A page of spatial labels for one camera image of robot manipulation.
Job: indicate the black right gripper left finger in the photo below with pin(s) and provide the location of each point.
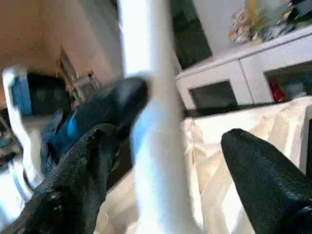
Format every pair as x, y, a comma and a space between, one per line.
61, 195

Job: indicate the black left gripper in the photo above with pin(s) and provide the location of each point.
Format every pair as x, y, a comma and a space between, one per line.
73, 129

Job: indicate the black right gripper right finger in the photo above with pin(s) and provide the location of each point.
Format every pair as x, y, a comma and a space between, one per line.
273, 190

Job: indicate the white plastic table leg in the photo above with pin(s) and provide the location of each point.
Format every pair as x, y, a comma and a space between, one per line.
156, 146

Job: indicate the white plastic table top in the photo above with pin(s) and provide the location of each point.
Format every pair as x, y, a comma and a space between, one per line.
256, 122

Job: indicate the red bottle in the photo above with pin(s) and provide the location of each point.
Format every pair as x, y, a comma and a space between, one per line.
275, 90

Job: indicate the white sideboard with glass doors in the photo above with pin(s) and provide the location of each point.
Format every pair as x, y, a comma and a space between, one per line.
226, 70

